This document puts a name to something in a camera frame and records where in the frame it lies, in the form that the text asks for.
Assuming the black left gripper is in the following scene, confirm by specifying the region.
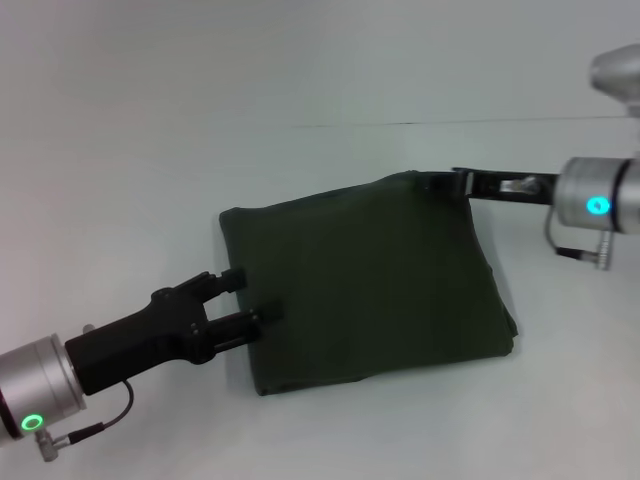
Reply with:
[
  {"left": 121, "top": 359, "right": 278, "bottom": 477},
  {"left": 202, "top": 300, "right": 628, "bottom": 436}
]
[{"left": 64, "top": 267, "right": 286, "bottom": 397}]

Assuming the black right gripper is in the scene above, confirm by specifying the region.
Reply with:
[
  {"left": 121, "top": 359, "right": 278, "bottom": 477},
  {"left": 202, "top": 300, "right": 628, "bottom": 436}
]
[{"left": 422, "top": 166, "right": 561, "bottom": 207}]

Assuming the dark green shirt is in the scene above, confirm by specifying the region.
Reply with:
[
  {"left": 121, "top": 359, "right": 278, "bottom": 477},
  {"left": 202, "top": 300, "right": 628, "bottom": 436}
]
[{"left": 218, "top": 169, "right": 519, "bottom": 397}]

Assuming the right arm cable with plug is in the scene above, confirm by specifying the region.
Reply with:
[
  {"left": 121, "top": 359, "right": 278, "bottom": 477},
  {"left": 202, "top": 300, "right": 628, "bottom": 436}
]
[{"left": 544, "top": 207, "right": 615, "bottom": 272}]

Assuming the arm cable with plug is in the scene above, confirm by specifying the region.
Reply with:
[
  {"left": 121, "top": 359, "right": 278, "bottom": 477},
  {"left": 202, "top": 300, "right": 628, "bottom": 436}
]
[
  {"left": 33, "top": 380, "right": 135, "bottom": 450},
  {"left": 544, "top": 207, "right": 615, "bottom": 272}
]

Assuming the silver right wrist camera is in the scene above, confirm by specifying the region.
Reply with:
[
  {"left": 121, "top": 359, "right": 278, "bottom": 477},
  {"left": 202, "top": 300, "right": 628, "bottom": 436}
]
[{"left": 589, "top": 43, "right": 640, "bottom": 121}]

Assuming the left arm cable with plug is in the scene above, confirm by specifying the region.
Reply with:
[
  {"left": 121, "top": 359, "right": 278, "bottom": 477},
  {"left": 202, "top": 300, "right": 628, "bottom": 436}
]
[{"left": 33, "top": 380, "right": 135, "bottom": 450}]

